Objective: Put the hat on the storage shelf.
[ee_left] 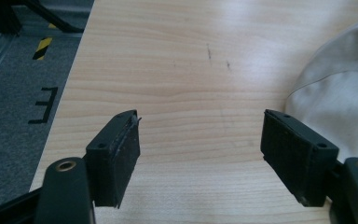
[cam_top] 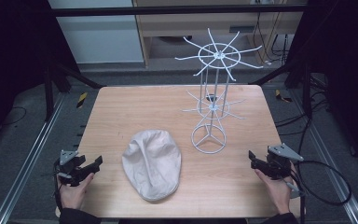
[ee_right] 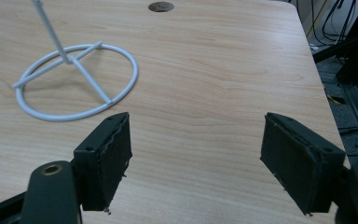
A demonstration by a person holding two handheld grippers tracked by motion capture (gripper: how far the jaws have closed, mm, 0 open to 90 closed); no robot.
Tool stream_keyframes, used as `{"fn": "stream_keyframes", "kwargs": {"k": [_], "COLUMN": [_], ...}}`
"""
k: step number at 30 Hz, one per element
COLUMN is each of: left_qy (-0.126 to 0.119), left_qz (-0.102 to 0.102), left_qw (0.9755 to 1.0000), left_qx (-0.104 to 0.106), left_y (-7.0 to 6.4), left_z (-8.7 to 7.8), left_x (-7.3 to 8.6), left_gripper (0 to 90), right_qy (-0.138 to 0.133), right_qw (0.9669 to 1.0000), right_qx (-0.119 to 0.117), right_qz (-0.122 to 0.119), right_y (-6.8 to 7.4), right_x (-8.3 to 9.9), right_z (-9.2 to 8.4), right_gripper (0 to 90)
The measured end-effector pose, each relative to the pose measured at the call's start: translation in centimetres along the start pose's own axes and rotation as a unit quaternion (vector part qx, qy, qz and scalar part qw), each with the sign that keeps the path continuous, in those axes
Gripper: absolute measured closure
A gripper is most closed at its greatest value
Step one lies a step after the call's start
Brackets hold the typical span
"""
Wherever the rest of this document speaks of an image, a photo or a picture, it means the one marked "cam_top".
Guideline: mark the person's left sleeve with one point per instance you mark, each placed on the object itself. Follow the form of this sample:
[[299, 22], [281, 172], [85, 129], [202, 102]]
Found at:
[[77, 216]]

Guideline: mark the black metal frame bar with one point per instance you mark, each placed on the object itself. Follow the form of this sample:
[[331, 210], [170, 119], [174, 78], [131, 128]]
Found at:
[[177, 11]]

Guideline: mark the person's right hand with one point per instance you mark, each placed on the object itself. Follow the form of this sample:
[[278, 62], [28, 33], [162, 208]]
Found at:
[[276, 191]]

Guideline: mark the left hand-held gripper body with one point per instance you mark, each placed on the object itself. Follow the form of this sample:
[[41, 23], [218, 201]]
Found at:
[[70, 165]]

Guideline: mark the person's left hand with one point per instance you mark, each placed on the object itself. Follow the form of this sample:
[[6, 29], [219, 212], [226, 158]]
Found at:
[[73, 194]]

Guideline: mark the person's sleeve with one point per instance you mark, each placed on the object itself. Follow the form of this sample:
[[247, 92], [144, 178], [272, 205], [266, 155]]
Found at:
[[281, 218], [77, 216]]

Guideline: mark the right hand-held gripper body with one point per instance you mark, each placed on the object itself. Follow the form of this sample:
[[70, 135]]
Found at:
[[281, 160]]

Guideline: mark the wooden cabinet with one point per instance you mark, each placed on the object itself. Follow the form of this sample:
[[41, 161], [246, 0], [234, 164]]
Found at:
[[217, 25]]

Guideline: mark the person's right sleeve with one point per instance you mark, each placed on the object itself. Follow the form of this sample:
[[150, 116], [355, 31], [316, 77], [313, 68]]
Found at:
[[281, 218]]

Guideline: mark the black stand leg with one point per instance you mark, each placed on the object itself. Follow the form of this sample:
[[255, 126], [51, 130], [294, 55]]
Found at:
[[295, 84], [59, 84]]

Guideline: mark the aluminium rail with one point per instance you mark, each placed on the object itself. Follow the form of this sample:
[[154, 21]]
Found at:
[[326, 155], [28, 161]]

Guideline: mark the white cabinet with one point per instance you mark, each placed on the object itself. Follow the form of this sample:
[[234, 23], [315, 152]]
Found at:
[[96, 34]]

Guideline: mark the white cap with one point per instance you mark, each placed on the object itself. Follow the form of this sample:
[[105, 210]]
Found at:
[[152, 165]]

